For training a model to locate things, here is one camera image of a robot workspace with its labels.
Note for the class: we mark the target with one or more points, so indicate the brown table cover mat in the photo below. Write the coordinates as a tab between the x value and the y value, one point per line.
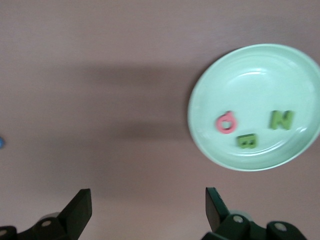
100	75

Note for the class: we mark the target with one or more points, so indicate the green plate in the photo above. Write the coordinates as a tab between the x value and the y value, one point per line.
250	87

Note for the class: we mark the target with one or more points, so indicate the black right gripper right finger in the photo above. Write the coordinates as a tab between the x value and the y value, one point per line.
225	225

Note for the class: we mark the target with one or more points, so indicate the green capital letter B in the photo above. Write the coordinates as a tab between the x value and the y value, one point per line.
240	142

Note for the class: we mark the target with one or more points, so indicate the blue capital letter C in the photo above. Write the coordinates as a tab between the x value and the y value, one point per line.
1	142

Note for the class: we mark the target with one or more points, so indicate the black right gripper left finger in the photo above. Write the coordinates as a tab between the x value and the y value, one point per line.
72	220

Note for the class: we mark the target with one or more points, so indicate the green capital letter N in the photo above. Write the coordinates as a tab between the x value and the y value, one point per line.
275	120

